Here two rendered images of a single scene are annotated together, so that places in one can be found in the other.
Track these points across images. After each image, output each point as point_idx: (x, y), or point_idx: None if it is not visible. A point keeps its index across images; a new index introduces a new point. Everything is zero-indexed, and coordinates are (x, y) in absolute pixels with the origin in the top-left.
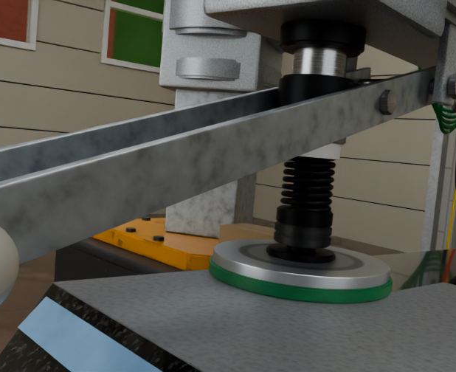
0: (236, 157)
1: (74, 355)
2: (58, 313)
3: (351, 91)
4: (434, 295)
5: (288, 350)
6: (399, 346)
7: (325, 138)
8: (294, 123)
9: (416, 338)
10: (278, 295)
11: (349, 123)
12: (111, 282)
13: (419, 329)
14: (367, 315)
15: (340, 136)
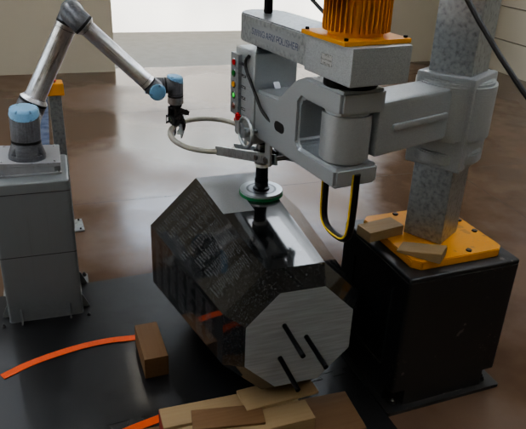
0: (232, 154)
1: None
2: None
3: (248, 151)
4: (242, 203)
5: (219, 181)
6: (216, 189)
7: (244, 158)
8: (239, 152)
9: (219, 191)
10: None
11: (248, 157)
12: None
13: (222, 193)
14: (231, 191)
15: (247, 159)
